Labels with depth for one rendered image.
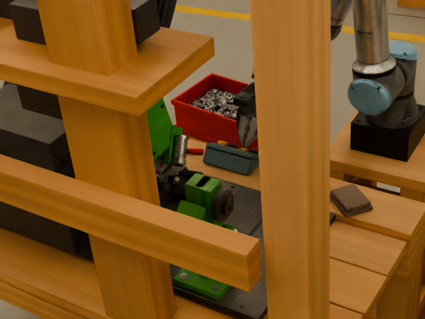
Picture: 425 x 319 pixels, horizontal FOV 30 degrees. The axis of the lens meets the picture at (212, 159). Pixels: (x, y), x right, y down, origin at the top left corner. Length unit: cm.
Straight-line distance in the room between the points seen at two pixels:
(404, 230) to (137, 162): 78
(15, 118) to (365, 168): 100
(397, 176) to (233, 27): 304
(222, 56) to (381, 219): 291
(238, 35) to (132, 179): 359
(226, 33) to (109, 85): 376
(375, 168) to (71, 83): 115
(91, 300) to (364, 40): 95
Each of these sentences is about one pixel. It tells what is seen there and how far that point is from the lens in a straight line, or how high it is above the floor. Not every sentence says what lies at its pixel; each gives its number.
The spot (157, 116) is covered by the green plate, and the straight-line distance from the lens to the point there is 201.
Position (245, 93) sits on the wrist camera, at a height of 109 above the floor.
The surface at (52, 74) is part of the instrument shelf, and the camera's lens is 144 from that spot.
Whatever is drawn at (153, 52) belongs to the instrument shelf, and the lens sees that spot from 147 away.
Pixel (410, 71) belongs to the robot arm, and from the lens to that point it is 225.
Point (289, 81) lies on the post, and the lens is 119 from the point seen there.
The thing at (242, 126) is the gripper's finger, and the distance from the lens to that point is 226.
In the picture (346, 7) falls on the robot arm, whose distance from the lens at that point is 225.
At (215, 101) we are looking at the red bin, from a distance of 260.
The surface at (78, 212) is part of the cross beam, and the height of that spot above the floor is 123.
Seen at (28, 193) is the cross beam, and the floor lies 124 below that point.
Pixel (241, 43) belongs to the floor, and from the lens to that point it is 495.
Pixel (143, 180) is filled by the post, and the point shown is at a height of 128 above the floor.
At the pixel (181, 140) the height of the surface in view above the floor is 109.
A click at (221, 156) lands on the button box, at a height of 94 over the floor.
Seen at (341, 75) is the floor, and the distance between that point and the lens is 455.
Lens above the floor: 219
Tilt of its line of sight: 34 degrees down
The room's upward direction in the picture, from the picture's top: 6 degrees counter-clockwise
